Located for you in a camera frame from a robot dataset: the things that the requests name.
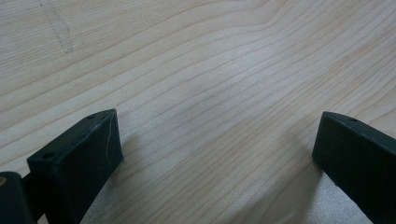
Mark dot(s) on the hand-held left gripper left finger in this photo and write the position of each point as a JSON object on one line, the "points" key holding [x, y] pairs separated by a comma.
{"points": [[77, 161]]}

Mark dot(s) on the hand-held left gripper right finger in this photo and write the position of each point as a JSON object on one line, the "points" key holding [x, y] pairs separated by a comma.
{"points": [[358, 158]]}

